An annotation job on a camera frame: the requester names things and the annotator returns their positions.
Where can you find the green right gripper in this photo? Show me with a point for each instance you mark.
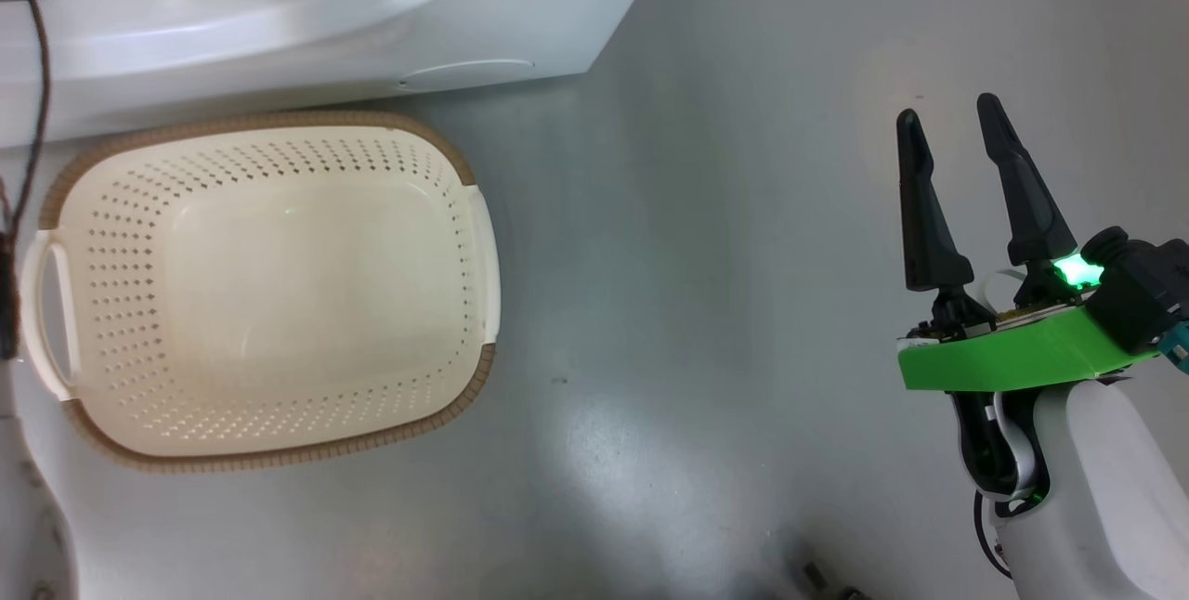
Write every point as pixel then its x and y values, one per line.
pixel 1022 354

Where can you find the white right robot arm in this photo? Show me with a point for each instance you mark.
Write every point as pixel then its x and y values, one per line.
pixel 1105 489

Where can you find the white front-load washing machine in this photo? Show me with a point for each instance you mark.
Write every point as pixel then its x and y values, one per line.
pixel 279 33

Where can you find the round white filter cover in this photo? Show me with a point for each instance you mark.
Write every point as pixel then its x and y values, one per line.
pixel 464 75

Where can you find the cream perforated laundry basket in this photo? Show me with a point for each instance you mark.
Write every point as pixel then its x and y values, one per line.
pixel 279 284

